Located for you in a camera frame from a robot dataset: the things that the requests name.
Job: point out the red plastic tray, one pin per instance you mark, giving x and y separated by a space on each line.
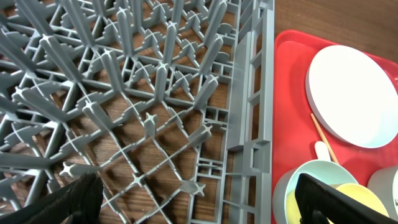
294 133

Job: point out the wooden chopstick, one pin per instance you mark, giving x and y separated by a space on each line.
323 138

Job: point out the light green rice bowl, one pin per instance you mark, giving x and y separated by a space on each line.
384 184

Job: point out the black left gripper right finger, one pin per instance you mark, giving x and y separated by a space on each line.
321 203

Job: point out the white plastic fork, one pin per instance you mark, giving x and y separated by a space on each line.
321 151

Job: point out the yellow cup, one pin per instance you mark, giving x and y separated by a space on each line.
355 191

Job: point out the small light blue saucer bowl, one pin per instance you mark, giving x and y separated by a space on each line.
284 205

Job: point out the grey dishwasher rack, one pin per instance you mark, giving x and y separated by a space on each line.
169 102

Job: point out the large light blue plate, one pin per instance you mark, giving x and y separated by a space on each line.
352 96

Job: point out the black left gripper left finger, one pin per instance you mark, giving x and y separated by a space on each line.
78 202

